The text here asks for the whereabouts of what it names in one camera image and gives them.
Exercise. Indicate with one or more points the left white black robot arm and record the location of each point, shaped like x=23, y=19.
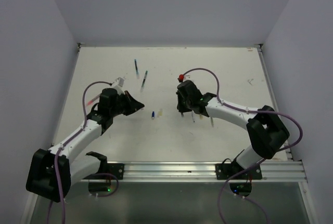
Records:
x=53, y=171

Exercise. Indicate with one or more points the aluminium rail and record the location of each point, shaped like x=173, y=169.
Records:
x=271, y=92
x=272, y=171

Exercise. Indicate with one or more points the right side aluminium rail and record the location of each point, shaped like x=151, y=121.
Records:
x=271, y=92

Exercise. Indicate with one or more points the aluminium front rail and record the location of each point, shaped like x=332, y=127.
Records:
x=272, y=171

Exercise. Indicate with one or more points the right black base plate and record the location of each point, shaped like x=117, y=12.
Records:
x=224, y=171

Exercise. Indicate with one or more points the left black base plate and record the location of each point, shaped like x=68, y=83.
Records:
x=116, y=169

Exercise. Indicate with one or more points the dark green pen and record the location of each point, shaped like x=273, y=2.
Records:
x=144, y=81

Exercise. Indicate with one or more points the pink red pen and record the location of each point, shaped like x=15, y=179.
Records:
x=93, y=100

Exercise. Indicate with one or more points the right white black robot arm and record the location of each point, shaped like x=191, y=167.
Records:
x=266, y=131

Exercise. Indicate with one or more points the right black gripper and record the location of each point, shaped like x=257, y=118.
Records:
x=180, y=107

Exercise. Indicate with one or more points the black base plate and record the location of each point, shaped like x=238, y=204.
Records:
x=116, y=169
x=224, y=171

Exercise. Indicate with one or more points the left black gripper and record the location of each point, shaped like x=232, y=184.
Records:
x=133, y=105

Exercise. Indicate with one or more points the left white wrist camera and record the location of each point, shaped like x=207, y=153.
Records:
x=118, y=85

